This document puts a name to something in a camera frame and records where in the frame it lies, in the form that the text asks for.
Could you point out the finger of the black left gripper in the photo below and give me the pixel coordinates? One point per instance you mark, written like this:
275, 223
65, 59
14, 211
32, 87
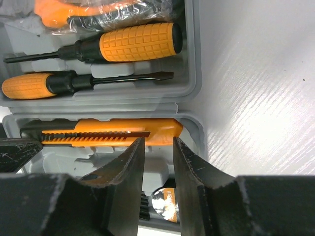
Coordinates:
16, 152

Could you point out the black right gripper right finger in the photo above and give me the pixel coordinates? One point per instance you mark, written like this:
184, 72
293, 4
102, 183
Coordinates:
213, 203

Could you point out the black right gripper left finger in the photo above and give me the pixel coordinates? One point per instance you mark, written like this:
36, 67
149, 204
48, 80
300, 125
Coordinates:
105, 202

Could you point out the orange handle slim screwdriver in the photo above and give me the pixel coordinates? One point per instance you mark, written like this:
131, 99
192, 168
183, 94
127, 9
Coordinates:
44, 85

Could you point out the orange black utility knife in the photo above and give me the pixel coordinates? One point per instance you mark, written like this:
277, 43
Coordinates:
119, 132

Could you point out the grey plastic tool case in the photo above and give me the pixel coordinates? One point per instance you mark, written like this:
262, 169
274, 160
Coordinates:
23, 33

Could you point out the orange handle pliers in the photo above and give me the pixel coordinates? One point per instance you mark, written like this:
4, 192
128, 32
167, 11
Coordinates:
104, 15

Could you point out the orange handle thick screwdriver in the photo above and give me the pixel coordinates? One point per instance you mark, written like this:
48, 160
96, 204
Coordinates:
137, 43

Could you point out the orange hex key holder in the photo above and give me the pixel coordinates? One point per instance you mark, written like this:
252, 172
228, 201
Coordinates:
144, 208

